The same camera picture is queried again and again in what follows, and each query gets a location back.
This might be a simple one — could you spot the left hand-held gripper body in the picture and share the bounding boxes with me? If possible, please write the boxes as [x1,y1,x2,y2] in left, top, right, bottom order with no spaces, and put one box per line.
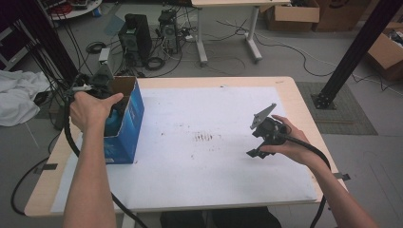
[67,62,115,100]

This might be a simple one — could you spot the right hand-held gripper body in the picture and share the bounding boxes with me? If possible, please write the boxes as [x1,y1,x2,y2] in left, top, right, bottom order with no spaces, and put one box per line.
[249,103,290,148]

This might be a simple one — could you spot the blue cardboard box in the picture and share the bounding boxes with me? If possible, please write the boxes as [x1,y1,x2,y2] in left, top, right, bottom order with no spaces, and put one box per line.
[102,75,145,165]

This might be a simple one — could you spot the person's left hand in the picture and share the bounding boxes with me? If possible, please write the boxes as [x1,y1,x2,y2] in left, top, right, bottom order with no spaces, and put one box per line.
[68,91,125,134]

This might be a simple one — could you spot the person's right hand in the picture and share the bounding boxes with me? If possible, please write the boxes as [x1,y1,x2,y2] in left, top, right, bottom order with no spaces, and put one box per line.
[259,114,318,167]

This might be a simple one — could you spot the white power supply unit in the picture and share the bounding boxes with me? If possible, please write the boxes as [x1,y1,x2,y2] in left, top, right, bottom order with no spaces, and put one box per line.
[98,47,111,66]

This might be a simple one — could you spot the white paper sheet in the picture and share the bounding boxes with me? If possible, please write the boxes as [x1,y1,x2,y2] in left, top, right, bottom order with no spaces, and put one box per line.
[50,85,318,214]

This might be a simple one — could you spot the black computer tower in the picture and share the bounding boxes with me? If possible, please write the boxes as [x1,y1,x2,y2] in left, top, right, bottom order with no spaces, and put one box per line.
[117,12,153,64]

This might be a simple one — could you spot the person's dark trousers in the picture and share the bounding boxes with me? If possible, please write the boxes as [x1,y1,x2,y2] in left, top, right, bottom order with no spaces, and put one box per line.
[159,206,282,228]

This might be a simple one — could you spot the round white table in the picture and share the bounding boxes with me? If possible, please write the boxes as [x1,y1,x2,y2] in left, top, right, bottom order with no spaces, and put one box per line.
[47,0,104,21]

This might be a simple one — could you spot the black tape strip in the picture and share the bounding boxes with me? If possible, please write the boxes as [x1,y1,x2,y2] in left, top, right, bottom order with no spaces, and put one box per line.
[33,162,59,175]
[332,172,352,182]

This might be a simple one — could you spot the white cloth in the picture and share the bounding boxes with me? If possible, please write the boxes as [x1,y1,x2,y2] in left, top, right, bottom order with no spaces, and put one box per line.
[0,69,51,128]

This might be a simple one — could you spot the grey floor mat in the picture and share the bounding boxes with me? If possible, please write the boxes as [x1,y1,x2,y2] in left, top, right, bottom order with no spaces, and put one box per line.
[296,81,378,137]

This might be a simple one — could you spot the open computer case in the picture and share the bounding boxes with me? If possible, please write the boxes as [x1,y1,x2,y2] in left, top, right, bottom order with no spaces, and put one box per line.
[157,9,180,55]

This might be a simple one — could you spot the white desk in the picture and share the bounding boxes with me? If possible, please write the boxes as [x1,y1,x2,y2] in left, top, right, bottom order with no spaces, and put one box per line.
[190,0,292,65]

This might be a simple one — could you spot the large brown cardboard box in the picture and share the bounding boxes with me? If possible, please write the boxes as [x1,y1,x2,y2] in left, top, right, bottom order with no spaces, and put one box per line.
[313,0,373,33]

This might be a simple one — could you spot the open brown cardboard box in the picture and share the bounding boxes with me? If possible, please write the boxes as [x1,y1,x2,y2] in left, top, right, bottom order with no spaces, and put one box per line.
[366,21,403,82]

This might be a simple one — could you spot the coiled black cable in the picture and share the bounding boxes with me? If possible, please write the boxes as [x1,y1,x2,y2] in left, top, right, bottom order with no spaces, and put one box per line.
[144,55,166,71]
[86,41,107,54]

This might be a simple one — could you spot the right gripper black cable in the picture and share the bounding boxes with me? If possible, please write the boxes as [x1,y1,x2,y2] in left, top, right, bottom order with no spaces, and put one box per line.
[279,124,333,228]

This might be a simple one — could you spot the black metal post with cables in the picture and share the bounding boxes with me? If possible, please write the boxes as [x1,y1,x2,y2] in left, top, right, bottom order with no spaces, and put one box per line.
[9,0,86,93]

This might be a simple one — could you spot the white metal frame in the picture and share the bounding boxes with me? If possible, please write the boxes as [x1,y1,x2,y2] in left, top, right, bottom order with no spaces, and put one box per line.
[0,26,38,71]

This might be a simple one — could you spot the black metal post with base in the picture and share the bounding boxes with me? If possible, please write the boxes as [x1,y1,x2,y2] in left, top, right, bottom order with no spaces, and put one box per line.
[310,0,403,111]

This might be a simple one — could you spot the black floor cable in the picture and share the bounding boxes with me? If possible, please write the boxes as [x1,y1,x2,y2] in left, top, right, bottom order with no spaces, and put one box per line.
[10,156,50,217]

